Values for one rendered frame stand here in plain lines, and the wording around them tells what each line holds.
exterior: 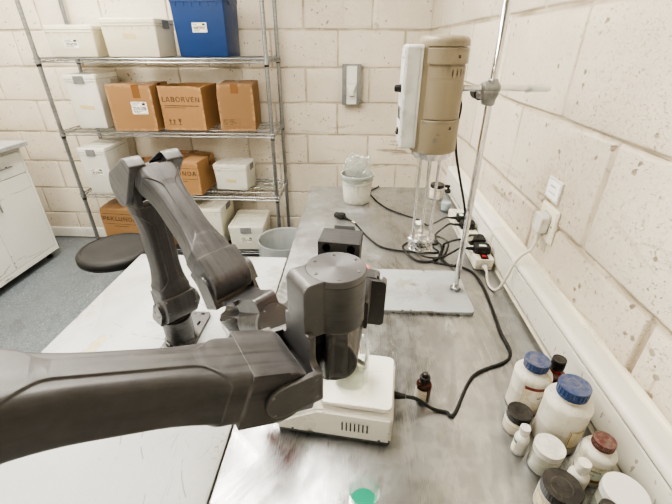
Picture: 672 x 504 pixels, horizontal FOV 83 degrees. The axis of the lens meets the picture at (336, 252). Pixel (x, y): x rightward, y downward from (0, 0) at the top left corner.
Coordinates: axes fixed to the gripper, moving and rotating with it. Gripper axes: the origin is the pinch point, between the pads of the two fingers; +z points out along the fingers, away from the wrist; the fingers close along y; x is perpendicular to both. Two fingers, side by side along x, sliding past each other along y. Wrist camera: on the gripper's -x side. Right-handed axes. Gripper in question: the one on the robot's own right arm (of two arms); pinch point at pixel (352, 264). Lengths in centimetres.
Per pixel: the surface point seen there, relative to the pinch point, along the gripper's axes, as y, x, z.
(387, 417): -7.3, 25.2, -5.1
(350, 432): -1.4, 29.6, -5.6
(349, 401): -0.9, 23.4, -4.5
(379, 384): -5.5, 23.3, -0.1
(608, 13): -42, -34, 44
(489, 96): -23, -19, 41
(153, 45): 143, -27, 187
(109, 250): 125, 59, 91
